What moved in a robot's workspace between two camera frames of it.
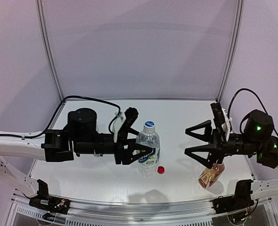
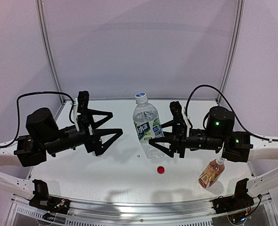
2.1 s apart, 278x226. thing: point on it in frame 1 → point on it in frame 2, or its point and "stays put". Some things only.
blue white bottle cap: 149,125 → 141,98
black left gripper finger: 136,151 → 100,148
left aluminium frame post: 44,33 stays put
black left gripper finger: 132,133 → 94,125
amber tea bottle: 209,176 stays put
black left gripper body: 118,148 → 88,131
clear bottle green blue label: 148,166 → 148,125
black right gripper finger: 211,157 → 172,140
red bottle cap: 160,170 stays put
